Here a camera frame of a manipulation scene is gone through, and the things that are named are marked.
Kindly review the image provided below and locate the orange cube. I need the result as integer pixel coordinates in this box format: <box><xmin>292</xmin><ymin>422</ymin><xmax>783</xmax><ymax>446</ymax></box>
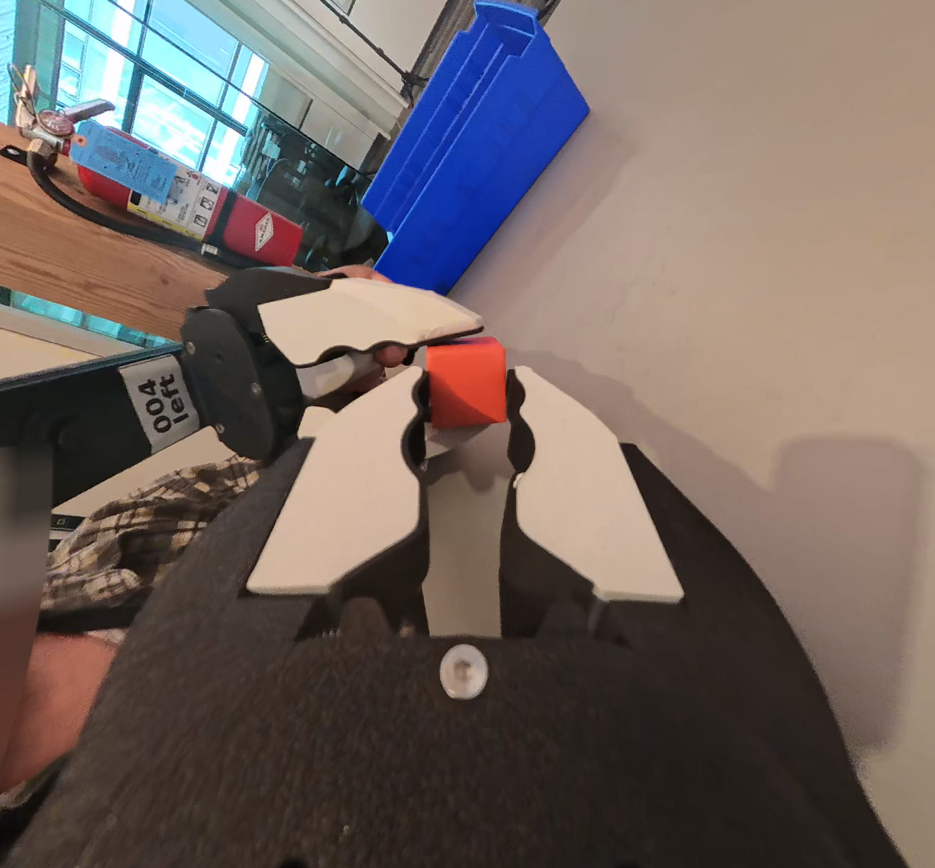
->
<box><xmin>426</xmin><ymin>337</ymin><xmax>508</xmax><ymax>431</ymax></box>

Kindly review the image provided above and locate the person's left hand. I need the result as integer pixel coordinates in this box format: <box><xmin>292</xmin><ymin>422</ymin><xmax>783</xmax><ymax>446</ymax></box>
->
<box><xmin>318</xmin><ymin>265</ymin><xmax>410</xmax><ymax>372</ymax></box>

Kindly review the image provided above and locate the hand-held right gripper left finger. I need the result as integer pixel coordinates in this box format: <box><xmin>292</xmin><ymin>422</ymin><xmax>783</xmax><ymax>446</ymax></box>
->
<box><xmin>246</xmin><ymin>365</ymin><xmax>432</xmax><ymax>599</ymax></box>

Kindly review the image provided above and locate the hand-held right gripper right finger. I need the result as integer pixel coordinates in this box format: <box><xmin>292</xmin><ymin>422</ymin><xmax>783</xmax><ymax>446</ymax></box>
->
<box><xmin>507</xmin><ymin>365</ymin><xmax>686</xmax><ymax>606</ymax></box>

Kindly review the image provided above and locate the blue paper tag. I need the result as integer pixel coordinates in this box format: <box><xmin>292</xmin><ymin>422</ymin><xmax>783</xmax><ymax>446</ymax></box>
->
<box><xmin>72</xmin><ymin>119</ymin><xmax>181</xmax><ymax>203</ymax></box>

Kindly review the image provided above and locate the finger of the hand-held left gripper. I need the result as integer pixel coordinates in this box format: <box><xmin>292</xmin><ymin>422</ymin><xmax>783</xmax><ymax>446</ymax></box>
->
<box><xmin>257</xmin><ymin>278</ymin><xmax>485</xmax><ymax>372</ymax></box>
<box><xmin>294</xmin><ymin>355</ymin><xmax>382</xmax><ymax>439</ymax></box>

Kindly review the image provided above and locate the person's left forearm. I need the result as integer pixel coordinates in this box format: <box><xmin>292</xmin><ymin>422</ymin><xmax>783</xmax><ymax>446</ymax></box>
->
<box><xmin>40</xmin><ymin>455</ymin><xmax>265</xmax><ymax>629</ymax></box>

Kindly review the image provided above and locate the red fire extinguisher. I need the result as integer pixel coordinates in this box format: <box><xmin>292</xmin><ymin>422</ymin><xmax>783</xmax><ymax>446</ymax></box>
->
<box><xmin>7</xmin><ymin>63</ymin><xmax>305</xmax><ymax>271</ymax></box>

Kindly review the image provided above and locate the blue plastic bin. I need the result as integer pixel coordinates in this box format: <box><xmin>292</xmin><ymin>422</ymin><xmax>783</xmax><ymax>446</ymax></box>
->
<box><xmin>361</xmin><ymin>0</ymin><xmax>591</xmax><ymax>298</ymax></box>

